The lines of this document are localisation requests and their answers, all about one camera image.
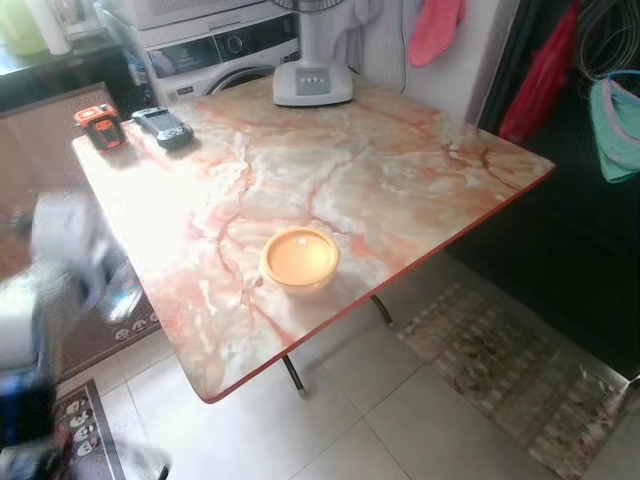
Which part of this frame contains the brown floor mat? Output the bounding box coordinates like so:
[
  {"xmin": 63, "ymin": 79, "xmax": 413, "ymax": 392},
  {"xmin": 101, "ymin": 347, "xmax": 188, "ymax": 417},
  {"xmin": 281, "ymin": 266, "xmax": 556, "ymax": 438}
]
[{"xmin": 55, "ymin": 285, "xmax": 163, "ymax": 381}]

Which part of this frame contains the grey coiled hose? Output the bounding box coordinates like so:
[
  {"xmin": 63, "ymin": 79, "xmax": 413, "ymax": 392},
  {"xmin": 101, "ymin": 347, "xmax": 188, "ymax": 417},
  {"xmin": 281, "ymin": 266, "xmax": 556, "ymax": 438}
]
[{"xmin": 575, "ymin": 0, "xmax": 640, "ymax": 81}]

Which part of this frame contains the beige patterned floor mat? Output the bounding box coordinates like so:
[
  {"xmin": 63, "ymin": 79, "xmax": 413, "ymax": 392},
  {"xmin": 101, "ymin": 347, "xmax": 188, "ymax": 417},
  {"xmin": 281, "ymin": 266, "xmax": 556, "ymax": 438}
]
[{"xmin": 400, "ymin": 283, "xmax": 633, "ymax": 479}]

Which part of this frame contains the white standing fan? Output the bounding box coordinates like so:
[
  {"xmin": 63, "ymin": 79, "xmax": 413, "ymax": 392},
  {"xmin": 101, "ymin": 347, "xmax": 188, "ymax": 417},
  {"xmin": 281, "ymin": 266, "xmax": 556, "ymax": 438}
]
[{"xmin": 270, "ymin": 0, "xmax": 354, "ymax": 107}]

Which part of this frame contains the grey hanging cloth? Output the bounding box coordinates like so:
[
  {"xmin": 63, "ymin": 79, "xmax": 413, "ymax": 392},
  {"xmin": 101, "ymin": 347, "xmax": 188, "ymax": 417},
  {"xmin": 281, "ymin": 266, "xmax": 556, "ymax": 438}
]
[{"xmin": 335, "ymin": 0, "xmax": 386, "ymax": 71}]

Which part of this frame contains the orange black battery device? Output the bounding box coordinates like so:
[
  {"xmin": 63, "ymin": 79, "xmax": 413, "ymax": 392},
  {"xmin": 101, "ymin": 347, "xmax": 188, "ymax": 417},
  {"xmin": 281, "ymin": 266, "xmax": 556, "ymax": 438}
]
[{"xmin": 73, "ymin": 103, "xmax": 126, "ymax": 152}]

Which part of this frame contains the dark mat with white motifs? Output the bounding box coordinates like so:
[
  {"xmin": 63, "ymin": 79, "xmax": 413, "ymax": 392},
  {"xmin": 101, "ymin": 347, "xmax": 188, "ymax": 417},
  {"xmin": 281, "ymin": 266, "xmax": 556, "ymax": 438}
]
[{"xmin": 50, "ymin": 378, "xmax": 126, "ymax": 480}]

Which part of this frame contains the white washing machine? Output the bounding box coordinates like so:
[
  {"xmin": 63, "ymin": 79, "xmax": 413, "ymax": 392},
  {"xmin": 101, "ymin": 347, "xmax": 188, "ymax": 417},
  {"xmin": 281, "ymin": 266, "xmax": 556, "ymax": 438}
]
[{"xmin": 140, "ymin": 10, "xmax": 301, "ymax": 103}]

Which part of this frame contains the red hanging bag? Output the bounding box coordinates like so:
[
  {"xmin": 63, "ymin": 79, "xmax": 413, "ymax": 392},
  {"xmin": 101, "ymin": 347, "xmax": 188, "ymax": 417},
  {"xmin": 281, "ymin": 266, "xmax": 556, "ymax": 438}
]
[{"xmin": 498, "ymin": 0, "xmax": 581, "ymax": 146}]

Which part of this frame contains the black kitchen counter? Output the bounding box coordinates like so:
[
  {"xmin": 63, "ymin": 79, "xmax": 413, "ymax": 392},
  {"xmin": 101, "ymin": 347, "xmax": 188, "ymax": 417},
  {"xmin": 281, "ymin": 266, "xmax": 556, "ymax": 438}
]
[{"xmin": 0, "ymin": 40, "xmax": 131, "ymax": 111}]

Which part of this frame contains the wooden kitchen cabinet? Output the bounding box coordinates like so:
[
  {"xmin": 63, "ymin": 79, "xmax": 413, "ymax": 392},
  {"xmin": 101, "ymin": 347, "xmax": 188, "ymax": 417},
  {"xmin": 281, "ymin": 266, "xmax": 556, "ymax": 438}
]
[{"xmin": 0, "ymin": 85, "xmax": 111, "ymax": 281}]

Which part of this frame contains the teal hanging bag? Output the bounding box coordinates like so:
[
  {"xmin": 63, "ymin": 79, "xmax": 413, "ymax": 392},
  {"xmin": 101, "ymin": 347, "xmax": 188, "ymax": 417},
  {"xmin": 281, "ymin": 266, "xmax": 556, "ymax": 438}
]
[{"xmin": 588, "ymin": 75, "xmax": 640, "ymax": 184}]

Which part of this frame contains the pink hanging cloth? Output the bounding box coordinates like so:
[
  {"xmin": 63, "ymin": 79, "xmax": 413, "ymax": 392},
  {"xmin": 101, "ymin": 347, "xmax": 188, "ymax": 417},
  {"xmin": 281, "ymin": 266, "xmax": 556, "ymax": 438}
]
[{"xmin": 408, "ymin": 0, "xmax": 467, "ymax": 68}]

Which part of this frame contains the grey black handheld device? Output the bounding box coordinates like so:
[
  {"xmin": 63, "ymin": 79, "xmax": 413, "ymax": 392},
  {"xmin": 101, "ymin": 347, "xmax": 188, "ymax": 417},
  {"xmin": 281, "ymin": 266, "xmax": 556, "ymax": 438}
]
[{"xmin": 131, "ymin": 106, "xmax": 196, "ymax": 151}]

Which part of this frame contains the marble pattern folding table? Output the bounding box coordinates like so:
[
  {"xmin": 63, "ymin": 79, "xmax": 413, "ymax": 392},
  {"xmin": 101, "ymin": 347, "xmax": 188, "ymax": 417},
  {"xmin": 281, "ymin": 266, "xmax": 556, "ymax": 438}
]
[{"xmin": 72, "ymin": 75, "xmax": 556, "ymax": 404}]

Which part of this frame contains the yellow lidded plastic bowl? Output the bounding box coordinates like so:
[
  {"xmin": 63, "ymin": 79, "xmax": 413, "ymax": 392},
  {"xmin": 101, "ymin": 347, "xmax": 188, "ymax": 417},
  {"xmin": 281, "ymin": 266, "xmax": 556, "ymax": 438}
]
[{"xmin": 260, "ymin": 226, "xmax": 342, "ymax": 296}]

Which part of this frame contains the green plastic bottle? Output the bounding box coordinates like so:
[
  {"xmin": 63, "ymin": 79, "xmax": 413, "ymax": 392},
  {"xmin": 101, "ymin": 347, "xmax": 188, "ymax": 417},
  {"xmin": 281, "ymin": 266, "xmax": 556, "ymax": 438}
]
[{"xmin": 0, "ymin": 0, "xmax": 51, "ymax": 56}]

